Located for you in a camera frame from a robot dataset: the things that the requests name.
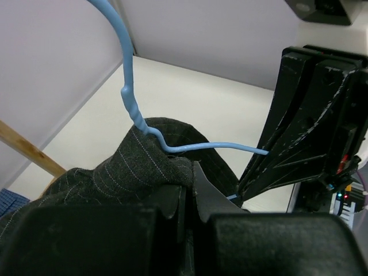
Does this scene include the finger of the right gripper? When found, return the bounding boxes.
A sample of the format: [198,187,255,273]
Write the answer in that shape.
[240,60,359,200]
[238,47,314,198]

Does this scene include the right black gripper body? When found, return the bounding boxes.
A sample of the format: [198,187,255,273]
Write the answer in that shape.
[298,44,368,213]

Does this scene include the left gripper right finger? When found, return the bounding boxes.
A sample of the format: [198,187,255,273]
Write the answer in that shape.
[193,162,367,275]

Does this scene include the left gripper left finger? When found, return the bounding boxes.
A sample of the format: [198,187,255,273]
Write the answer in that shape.
[1,185,187,275]

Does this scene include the black pinstriped shirt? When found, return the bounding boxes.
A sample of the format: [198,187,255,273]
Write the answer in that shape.
[1,126,238,250]

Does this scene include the light blue wire hanger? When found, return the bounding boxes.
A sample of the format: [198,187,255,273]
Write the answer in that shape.
[87,0,270,201]

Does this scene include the blue checkered shirt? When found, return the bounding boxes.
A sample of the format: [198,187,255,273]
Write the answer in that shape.
[0,189,30,217]

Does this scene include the wooden clothes rack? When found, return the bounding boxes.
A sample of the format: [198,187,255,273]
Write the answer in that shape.
[1,121,66,178]

